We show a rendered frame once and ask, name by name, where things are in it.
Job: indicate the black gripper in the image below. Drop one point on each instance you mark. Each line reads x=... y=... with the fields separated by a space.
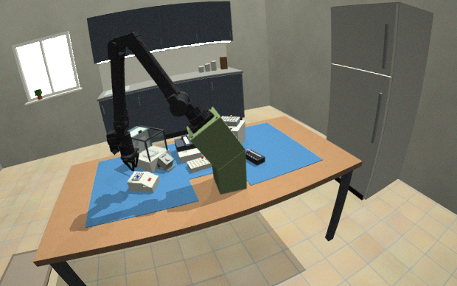
x=131 y=155

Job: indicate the white block with rows of round holes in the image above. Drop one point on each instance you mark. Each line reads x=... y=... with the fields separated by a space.
x=147 y=182

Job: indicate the blue bench mat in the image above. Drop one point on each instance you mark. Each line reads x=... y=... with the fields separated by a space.
x=111 y=200

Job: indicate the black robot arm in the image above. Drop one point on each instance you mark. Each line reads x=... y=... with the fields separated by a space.
x=179 y=101

